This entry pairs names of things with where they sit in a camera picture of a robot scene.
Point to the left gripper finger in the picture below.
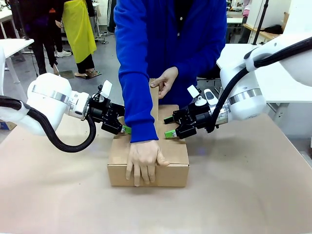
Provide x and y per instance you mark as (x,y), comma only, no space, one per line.
(114,128)
(118,111)

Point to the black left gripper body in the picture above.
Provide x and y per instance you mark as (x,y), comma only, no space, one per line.
(102,113)

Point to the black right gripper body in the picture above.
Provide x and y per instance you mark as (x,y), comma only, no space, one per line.
(201,118)

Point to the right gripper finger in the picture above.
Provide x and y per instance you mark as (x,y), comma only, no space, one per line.
(186,131)
(180,115)

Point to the brown cardboard box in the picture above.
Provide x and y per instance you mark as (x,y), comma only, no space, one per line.
(170,175)

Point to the person's left forearm blue sleeve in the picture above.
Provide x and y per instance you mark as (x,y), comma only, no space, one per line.
(197,64)

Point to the person's right forearm blue sleeve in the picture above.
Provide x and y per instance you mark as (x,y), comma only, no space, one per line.
(139,107)

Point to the small printed cardboard box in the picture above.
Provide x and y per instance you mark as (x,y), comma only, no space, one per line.
(7,124)

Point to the person's left hand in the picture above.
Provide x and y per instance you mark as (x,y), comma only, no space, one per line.
(169,79)

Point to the person's right hand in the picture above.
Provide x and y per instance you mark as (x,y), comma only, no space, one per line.
(143,158)

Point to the person in blue jacket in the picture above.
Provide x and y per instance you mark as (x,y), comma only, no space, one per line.
(165,31)

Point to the person in yellow apron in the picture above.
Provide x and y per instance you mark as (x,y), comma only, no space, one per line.
(79,29)

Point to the wooden background table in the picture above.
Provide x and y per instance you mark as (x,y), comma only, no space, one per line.
(258,31)

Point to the person in black clothes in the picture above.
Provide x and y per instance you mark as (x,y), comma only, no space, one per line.
(41,29)

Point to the white desk with legs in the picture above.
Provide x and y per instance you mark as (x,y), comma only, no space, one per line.
(12,47)

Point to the black bag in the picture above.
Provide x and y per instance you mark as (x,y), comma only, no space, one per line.
(274,29)

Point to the person in pink top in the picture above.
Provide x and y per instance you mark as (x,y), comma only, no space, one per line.
(246,9)

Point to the black tripod pole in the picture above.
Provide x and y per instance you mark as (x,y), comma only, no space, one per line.
(262,17)

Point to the white board panel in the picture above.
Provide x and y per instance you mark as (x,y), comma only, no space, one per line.
(297,14)

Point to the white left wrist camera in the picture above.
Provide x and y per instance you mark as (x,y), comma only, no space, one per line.
(106,89)

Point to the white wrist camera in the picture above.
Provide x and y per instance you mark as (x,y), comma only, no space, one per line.
(193,91)
(106,89)

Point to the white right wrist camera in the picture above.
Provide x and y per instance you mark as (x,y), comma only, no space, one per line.
(193,91)

